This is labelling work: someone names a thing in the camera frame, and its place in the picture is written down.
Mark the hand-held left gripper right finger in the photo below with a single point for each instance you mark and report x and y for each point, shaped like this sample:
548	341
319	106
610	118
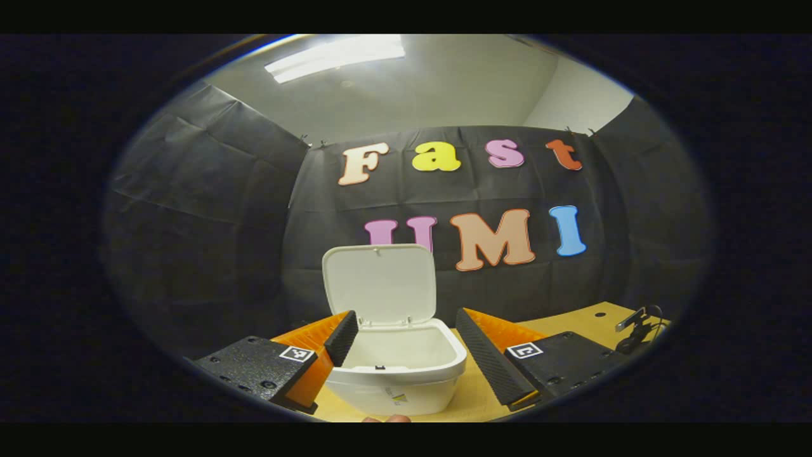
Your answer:
488	365

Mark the black backdrop cloth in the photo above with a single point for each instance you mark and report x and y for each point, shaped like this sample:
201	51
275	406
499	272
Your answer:
254	209

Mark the grey metal clamp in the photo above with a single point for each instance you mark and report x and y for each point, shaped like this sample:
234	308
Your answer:
629	320

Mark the white desktop garbage bin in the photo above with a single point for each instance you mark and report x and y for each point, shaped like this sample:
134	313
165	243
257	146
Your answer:
380	285

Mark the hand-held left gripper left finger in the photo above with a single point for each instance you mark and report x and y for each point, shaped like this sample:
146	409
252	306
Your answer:
342	336

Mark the wooden desktop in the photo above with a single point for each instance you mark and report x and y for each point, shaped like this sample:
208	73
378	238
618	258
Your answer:
571	320

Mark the ceiling light panel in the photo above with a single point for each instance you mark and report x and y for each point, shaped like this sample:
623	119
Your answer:
333	58

